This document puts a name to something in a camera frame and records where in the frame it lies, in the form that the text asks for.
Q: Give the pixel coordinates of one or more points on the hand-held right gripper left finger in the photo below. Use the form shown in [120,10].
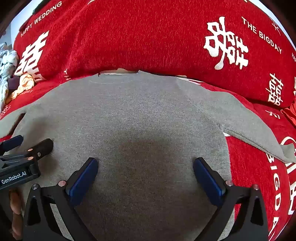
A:
[83,183]

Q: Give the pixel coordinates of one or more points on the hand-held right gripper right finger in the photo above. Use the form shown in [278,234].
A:
[208,183]

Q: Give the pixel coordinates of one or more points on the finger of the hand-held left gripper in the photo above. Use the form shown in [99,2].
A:
[11,142]
[42,147]

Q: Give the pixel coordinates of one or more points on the grey knit sweater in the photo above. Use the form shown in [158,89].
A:
[148,115]

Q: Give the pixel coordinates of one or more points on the person's left hand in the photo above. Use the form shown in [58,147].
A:
[15,208]

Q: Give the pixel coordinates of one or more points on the dark maroon cloth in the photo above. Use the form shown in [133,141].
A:
[13,83]

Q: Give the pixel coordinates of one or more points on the yellow crumpled cloth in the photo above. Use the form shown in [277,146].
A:
[24,83]

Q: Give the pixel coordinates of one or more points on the pale floral crumpled cloth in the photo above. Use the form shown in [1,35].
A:
[7,64]

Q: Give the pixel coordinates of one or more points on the red embroidered cushion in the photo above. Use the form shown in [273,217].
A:
[290,113]

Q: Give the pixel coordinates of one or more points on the red printed blanket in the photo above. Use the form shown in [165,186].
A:
[150,34]

